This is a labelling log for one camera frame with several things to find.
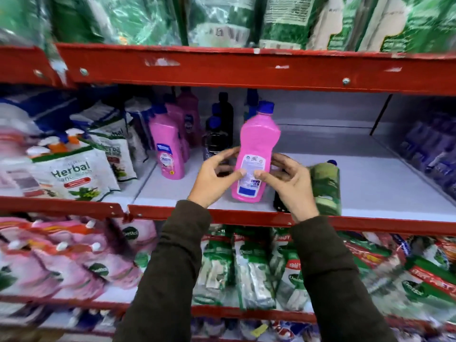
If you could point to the magenta bottle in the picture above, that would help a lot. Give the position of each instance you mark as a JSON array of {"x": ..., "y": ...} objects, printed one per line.
[{"x": 190, "y": 113}]

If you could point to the row of purple packets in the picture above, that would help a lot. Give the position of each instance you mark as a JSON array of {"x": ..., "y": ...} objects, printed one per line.
[{"x": 433, "y": 149}]

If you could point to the green bottle with blue cap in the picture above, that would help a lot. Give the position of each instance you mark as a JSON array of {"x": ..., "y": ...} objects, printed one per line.
[{"x": 326, "y": 188}]

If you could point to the person's right thumb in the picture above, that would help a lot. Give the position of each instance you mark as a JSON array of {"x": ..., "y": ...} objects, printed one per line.
[{"x": 267, "y": 177}]

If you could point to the pink bottle with white label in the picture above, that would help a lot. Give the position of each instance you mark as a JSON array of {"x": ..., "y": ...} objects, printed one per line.
[{"x": 258, "y": 138}]

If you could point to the row of green white pouches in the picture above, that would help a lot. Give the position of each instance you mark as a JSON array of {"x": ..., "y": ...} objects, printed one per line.
[{"x": 249, "y": 270}]

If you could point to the tall dark bottle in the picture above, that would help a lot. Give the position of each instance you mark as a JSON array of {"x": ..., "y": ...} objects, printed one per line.
[{"x": 225, "y": 113}]

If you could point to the row of green packets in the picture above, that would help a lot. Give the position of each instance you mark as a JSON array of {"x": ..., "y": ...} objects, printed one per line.
[{"x": 221, "y": 17}]

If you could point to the pile of pink refill pouches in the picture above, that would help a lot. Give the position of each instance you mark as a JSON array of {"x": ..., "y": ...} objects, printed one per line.
[{"x": 60, "y": 259}]

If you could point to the red metal shelf rack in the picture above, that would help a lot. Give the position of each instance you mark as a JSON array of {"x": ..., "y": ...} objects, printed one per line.
[{"x": 228, "y": 69}]

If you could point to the row of white refill pouches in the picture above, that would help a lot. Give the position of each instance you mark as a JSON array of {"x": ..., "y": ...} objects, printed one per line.
[{"x": 121, "y": 115}]

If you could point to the white pink blurred pouch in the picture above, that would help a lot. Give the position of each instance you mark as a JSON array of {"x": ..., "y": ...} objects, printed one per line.
[{"x": 16, "y": 174}]

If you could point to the person's left forearm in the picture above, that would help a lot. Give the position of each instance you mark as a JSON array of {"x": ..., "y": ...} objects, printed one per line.
[{"x": 167, "y": 274}]

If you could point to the person's left hand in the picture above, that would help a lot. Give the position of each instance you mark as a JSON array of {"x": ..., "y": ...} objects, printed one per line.
[{"x": 208, "y": 181}]

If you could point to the person's right forearm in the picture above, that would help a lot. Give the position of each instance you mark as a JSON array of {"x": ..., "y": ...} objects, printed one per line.
[{"x": 335, "y": 281}]

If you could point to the pile of green red pouches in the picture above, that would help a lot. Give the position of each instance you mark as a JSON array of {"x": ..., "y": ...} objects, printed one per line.
[{"x": 409, "y": 270}]

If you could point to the dark bottle with blue cap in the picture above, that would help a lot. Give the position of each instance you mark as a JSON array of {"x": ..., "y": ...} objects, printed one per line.
[{"x": 215, "y": 142}]

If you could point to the white green refill pouch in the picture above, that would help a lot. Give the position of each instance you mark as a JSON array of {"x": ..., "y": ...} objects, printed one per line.
[
  {"x": 76, "y": 174},
  {"x": 115, "y": 156}
]

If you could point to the person's left thumb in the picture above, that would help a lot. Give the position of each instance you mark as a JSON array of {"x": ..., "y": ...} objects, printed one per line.
[{"x": 233, "y": 174}]

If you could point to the stack of blue white packets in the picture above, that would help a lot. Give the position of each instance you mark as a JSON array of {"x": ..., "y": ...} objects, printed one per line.
[{"x": 39, "y": 110}]

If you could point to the pink bottle with blue label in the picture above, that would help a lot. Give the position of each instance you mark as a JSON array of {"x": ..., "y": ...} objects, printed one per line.
[
  {"x": 167, "y": 145},
  {"x": 177, "y": 119}
]

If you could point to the white orange spray bottle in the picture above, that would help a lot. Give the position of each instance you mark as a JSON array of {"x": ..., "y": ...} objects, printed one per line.
[
  {"x": 53, "y": 144},
  {"x": 74, "y": 136}
]

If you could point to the row of packets with blue print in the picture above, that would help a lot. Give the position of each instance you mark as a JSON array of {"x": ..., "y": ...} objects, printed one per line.
[{"x": 249, "y": 329}]

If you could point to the person's right hand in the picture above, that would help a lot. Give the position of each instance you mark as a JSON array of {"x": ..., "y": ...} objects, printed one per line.
[{"x": 297, "y": 190}]

